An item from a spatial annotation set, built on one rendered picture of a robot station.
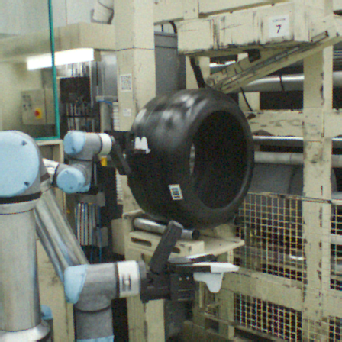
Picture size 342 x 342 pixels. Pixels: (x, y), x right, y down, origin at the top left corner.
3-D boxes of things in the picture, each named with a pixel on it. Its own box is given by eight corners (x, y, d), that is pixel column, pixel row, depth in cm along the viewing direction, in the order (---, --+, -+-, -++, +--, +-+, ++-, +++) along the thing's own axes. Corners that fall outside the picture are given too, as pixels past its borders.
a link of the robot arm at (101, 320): (111, 334, 113) (109, 288, 111) (116, 359, 102) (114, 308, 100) (76, 339, 111) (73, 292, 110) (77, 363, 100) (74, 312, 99)
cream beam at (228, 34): (176, 55, 229) (175, 23, 227) (210, 58, 248) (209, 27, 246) (294, 40, 188) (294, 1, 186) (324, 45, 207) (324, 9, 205)
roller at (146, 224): (140, 222, 218) (134, 230, 216) (136, 215, 216) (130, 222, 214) (201, 234, 195) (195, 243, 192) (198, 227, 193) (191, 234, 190)
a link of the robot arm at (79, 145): (59, 155, 161) (62, 129, 160) (86, 156, 169) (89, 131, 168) (74, 159, 156) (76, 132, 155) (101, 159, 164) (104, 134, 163)
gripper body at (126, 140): (139, 131, 175) (113, 130, 166) (138, 156, 175) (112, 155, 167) (124, 131, 180) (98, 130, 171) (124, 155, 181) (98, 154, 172)
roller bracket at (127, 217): (122, 235, 214) (121, 213, 213) (182, 218, 243) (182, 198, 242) (127, 237, 212) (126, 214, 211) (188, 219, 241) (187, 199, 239)
